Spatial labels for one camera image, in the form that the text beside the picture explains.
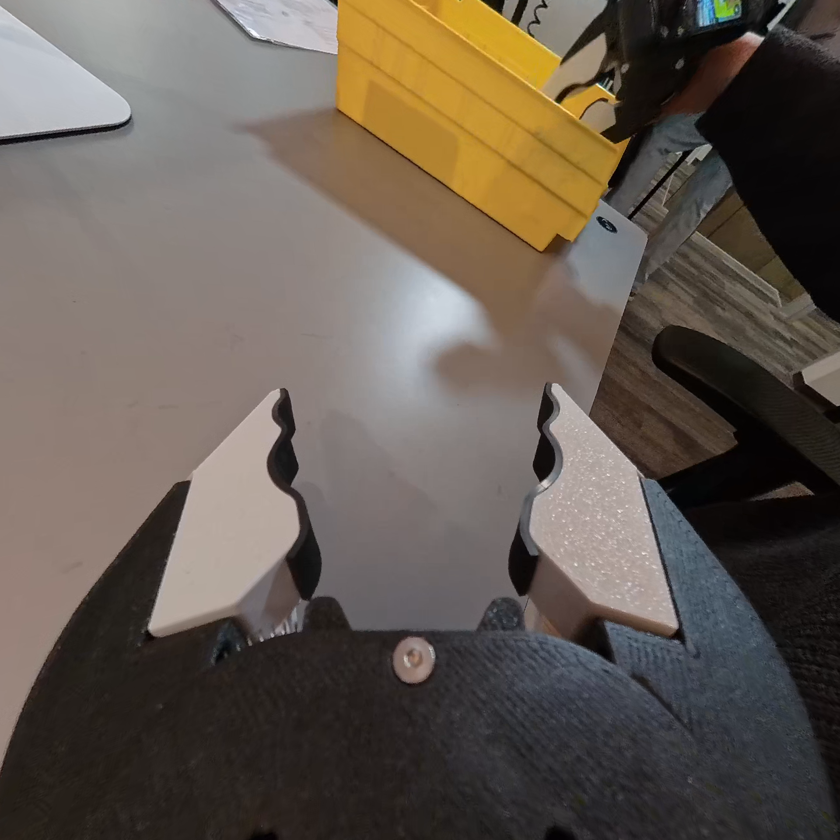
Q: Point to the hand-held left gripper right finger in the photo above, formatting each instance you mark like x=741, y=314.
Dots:
x=597, y=531

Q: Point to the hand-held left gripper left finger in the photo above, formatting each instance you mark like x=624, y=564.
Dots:
x=223, y=525

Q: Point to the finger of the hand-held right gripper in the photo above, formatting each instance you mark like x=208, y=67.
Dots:
x=584, y=65
x=600, y=118

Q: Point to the yellow storage bin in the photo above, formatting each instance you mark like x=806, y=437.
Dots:
x=459, y=118

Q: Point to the person's right forearm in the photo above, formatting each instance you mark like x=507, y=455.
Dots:
x=787, y=164

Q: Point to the dark round desk sticker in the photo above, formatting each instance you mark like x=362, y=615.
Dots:
x=608, y=224

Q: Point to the grey desk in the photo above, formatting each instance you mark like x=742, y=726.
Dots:
x=197, y=295

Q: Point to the black chair armrest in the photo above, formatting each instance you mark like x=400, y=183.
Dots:
x=735, y=394

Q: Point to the laminated instruction sheet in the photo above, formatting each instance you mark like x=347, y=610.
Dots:
x=289, y=19

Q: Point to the white document stand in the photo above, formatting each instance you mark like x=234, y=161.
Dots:
x=46, y=85

